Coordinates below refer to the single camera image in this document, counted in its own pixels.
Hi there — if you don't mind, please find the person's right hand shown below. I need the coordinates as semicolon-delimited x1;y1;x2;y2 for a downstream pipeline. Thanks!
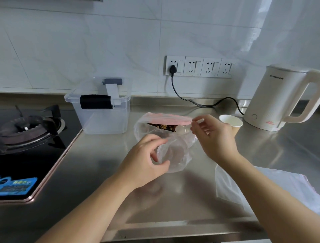
190;114;242;165

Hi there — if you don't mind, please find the person's left hand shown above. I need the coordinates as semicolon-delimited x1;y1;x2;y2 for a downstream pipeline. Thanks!
117;134;172;191

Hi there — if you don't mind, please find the clear zip bag pink seal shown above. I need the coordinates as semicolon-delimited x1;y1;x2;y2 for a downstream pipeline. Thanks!
133;112;198;174

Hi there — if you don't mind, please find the white plastic spoon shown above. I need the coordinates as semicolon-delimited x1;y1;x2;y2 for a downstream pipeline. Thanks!
175;119;205;135

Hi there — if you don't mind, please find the person's left forearm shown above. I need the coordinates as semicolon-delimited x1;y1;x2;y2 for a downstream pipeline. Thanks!
35;173;140;243

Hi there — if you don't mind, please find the person's right forearm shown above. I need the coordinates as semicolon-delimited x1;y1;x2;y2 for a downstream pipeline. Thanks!
215;153;320;243

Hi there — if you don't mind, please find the white paper cup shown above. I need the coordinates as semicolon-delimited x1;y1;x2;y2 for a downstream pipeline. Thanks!
219;114;244;137

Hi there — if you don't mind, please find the dried nut and fruit mix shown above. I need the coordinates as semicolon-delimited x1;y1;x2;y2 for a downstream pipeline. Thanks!
147;122;181;132

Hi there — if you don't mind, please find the clear plastic storage box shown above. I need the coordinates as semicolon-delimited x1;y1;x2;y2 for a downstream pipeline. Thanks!
64;76;133;135

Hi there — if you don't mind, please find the cream electric kettle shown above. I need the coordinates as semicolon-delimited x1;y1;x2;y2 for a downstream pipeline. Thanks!
243;64;320;132

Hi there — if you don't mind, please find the black box latch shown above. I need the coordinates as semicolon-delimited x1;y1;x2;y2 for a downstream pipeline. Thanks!
80;94;114;109

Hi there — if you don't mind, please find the grey box latch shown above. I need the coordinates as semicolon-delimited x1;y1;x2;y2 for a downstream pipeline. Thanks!
102;78;124;86

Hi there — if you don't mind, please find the empty clear zip bag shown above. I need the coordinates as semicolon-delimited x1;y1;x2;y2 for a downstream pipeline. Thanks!
214;164;320;216

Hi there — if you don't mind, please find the black glass gas stove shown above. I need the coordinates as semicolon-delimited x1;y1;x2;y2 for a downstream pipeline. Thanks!
0;105;83;204

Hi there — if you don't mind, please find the black stove burner grate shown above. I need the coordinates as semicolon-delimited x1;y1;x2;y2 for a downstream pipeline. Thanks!
0;105;67;154

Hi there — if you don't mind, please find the blue stove sticker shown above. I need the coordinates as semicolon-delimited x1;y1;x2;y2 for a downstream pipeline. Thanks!
0;176;38;197

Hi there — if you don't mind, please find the black power cable with plug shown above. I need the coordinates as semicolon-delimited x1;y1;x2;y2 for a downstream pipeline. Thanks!
168;64;245;116

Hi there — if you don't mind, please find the white wall socket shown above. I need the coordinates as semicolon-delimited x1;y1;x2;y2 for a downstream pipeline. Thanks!
217;59;237;79
165;55;186;76
184;56;204;77
201;57;222;78

